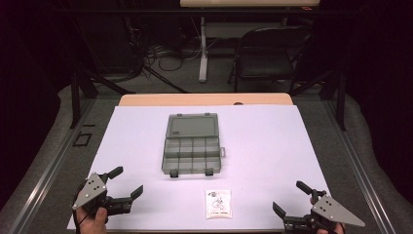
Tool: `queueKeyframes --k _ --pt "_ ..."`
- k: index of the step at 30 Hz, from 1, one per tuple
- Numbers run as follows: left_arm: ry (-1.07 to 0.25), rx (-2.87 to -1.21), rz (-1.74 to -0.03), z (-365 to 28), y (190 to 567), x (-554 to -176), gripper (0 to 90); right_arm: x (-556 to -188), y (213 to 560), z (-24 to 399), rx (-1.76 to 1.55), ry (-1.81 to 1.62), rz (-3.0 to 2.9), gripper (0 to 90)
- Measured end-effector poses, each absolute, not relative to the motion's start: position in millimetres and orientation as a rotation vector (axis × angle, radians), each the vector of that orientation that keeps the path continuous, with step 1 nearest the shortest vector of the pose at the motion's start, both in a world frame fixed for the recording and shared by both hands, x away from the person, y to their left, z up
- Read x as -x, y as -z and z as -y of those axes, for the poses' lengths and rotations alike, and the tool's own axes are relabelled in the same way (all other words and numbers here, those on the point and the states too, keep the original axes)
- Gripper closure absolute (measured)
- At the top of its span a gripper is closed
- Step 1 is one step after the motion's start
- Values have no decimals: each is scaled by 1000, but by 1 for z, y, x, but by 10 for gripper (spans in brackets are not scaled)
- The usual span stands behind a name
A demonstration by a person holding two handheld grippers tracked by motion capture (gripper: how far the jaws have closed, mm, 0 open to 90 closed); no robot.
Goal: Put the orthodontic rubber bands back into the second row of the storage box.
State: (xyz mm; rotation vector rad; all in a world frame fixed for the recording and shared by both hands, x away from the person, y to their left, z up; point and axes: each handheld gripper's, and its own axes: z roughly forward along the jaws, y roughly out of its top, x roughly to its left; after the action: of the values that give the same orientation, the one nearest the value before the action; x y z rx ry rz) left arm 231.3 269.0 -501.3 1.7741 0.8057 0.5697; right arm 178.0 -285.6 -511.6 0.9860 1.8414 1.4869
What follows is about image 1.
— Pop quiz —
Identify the grey clear compartment box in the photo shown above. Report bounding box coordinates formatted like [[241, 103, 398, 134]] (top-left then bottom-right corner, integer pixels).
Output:
[[161, 112, 227, 179]]

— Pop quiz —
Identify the aluminium floor rail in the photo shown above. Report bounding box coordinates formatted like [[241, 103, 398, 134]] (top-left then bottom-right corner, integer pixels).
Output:
[[323, 97, 396, 234], [5, 97, 95, 234]]

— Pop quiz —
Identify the person's left hand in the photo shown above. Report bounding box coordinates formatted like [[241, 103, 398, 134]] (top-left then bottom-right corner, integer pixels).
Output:
[[75, 206, 109, 234]]

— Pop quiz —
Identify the bundle of floor cables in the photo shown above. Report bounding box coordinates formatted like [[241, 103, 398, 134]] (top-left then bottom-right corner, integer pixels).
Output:
[[141, 38, 203, 74]]

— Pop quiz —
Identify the black folding chair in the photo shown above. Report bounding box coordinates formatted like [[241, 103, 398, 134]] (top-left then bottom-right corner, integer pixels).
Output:
[[226, 25, 315, 96]]

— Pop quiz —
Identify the black slanted rod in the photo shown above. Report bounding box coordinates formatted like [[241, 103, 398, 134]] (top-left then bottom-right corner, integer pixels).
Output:
[[143, 65, 190, 95]]

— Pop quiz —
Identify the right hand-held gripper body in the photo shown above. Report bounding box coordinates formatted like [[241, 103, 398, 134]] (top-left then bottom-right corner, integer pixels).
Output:
[[282, 189, 366, 234]]

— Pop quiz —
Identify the white table sheet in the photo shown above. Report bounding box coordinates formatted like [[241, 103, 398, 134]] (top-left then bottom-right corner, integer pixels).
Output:
[[66, 103, 331, 233]]

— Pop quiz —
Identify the person's right hand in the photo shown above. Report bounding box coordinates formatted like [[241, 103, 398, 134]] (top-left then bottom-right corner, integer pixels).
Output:
[[316, 221, 346, 234]]

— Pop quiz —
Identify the black metal stand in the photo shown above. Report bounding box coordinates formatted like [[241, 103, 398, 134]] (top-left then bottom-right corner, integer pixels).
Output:
[[289, 68, 347, 132], [69, 68, 129, 130]]

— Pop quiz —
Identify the light desk with white legs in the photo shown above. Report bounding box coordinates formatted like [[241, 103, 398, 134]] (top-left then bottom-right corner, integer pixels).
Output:
[[179, 0, 321, 84]]

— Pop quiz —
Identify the small white printed packet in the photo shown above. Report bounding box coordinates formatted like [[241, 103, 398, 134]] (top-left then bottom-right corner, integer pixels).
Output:
[[205, 188, 234, 220]]

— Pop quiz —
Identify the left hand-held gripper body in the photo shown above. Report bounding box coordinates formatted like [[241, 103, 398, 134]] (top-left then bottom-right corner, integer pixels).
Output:
[[71, 172, 133, 217]]

